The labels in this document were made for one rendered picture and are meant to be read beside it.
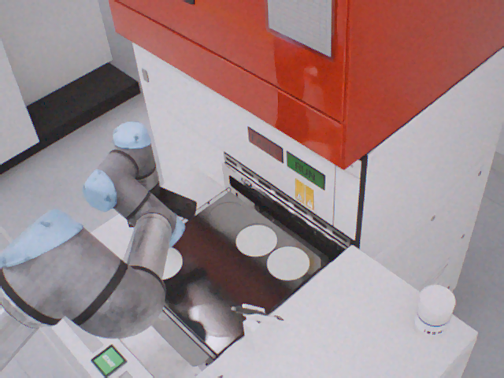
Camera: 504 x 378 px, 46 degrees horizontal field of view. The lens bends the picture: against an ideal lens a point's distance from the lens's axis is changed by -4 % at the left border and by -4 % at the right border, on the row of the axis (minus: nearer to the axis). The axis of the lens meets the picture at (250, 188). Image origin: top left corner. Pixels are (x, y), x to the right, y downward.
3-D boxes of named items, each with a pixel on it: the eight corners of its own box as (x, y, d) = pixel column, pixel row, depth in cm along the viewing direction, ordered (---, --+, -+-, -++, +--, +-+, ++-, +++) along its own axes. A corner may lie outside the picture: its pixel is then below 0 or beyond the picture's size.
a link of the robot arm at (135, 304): (180, 335, 85) (194, 213, 132) (120, 287, 82) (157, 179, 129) (127, 383, 87) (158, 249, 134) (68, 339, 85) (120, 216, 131)
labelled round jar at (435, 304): (426, 305, 127) (433, 278, 120) (453, 324, 123) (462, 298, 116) (405, 325, 124) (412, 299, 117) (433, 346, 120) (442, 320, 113)
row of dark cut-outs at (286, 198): (225, 158, 166) (224, 151, 164) (350, 245, 142) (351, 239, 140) (224, 160, 166) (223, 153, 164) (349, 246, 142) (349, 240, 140)
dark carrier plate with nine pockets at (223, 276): (230, 192, 164) (229, 190, 164) (326, 263, 146) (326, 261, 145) (125, 266, 149) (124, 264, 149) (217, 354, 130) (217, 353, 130)
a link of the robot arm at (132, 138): (101, 138, 125) (124, 114, 130) (113, 177, 133) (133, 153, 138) (133, 147, 122) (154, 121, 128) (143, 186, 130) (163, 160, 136)
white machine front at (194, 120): (159, 132, 196) (135, 23, 168) (357, 275, 151) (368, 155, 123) (151, 137, 195) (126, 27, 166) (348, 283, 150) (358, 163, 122)
